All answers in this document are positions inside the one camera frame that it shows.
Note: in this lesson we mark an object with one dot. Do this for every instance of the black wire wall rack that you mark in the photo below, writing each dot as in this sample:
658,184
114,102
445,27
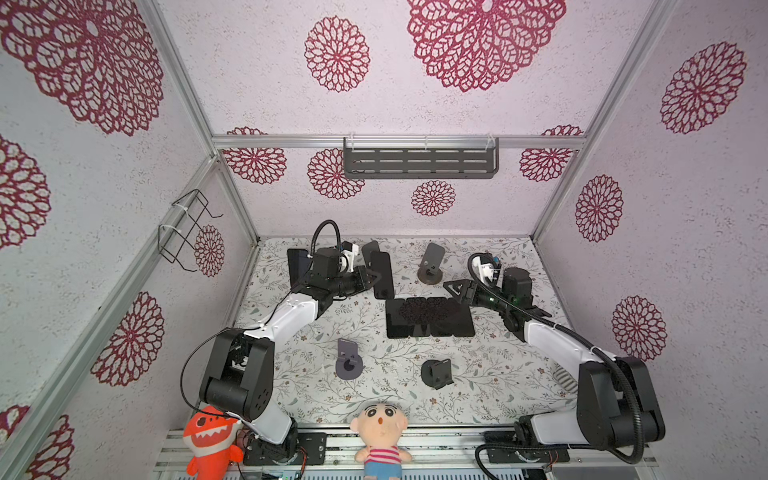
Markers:
192,242

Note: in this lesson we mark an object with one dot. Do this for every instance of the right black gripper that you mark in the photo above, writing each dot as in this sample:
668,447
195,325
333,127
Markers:
468,286

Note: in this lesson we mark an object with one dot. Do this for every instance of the wooden base stand centre-right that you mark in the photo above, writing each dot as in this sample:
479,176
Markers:
429,271

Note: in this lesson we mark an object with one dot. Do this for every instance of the grey metal wall shelf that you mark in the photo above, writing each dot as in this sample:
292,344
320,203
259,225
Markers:
424,163

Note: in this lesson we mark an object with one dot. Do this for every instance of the wooden base stand centre-left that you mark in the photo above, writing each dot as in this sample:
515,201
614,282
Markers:
367,251

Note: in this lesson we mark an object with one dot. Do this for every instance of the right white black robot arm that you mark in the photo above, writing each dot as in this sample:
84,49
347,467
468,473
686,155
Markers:
616,403

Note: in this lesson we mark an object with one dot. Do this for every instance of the front left grey round stand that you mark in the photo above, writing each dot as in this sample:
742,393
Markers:
349,364

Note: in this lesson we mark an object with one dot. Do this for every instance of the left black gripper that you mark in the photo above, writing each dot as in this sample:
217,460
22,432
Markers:
361,272

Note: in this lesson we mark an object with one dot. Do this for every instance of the red shark plush toy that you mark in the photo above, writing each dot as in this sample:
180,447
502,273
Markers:
211,437

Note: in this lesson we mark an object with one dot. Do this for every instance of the striped ceramic mug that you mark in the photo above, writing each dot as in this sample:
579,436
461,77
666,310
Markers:
564,379

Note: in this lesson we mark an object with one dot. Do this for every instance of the black phone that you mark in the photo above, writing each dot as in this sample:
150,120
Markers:
396,325
461,321
380,263
439,315
299,264
416,312

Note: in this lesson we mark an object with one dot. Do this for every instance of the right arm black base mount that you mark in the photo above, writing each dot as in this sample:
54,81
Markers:
507,449

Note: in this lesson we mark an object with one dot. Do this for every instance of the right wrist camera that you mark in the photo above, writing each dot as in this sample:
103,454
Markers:
489,268

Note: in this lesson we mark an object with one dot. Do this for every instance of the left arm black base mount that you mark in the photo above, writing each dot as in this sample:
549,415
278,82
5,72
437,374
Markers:
299,448

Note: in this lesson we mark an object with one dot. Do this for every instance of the cartoon boy plush doll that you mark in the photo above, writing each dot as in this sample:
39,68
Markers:
380,427

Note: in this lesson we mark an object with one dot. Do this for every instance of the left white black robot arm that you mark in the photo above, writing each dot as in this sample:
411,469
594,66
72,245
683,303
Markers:
239,375

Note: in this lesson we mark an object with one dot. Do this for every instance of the front right black stand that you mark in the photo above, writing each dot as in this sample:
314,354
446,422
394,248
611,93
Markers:
437,374

